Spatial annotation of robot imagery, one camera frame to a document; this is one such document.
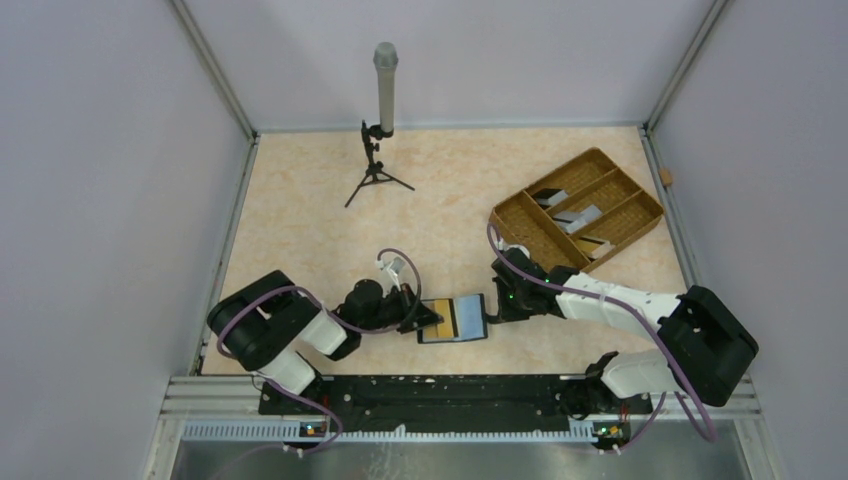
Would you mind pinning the gold credit card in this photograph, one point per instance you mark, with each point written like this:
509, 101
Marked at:
445, 330

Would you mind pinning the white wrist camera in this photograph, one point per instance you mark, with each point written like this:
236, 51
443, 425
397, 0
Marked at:
391, 269
517, 249

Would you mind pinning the black mini tripod stand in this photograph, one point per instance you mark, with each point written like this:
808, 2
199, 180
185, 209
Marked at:
371, 136

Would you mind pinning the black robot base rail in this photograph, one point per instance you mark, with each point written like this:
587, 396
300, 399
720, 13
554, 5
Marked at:
456, 403

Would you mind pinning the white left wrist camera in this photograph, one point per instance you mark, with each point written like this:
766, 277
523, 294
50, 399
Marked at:
391, 269

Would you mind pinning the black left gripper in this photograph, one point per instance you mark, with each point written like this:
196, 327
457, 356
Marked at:
407, 300

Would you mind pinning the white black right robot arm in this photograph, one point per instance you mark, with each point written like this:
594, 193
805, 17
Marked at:
701, 348

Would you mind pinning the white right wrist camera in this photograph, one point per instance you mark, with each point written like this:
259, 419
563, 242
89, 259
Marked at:
517, 249

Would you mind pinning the black card stack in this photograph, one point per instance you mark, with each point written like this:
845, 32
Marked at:
549, 197

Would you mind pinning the grey microphone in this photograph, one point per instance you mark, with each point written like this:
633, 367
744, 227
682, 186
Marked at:
386, 61

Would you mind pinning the gold card stack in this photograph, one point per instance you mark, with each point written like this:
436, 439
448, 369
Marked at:
594, 248

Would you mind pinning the woven wicker divided tray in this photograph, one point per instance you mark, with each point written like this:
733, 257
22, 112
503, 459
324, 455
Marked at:
629, 212

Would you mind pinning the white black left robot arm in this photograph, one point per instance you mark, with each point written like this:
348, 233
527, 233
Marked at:
261, 325

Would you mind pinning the black leather card holder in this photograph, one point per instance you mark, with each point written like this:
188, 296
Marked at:
471, 318

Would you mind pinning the silver card stack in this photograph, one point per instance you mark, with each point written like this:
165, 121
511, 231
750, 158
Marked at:
572, 221

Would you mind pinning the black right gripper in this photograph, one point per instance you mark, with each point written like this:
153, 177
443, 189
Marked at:
507, 314

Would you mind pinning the small wooden wall block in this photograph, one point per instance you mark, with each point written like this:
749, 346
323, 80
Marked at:
666, 178

